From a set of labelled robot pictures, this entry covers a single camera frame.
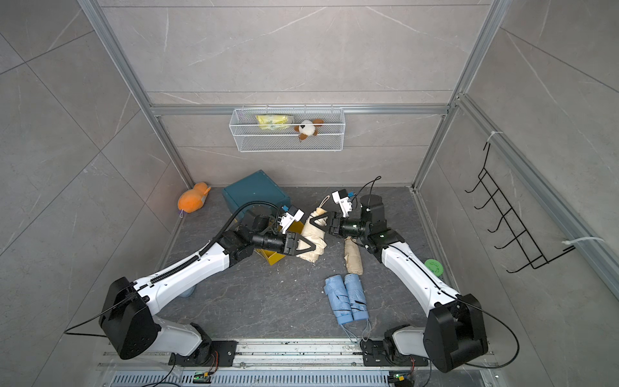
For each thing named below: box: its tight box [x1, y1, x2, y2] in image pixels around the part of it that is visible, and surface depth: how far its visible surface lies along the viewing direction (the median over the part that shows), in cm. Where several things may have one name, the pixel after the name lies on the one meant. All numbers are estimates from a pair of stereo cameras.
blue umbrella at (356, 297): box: [343, 273, 370, 321], surface depth 83 cm
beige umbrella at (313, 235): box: [296, 195, 331, 263], surface depth 71 cm
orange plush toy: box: [177, 182, 212, 214], surface depth 109 cm
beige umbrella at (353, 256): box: [344, 236, 363, 275], surface depth 93 cm
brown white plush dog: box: [294, 118, 325, 143], surface depth 88 cm
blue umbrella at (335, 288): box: [323, 274, 354, 325], surface depth 83 cm
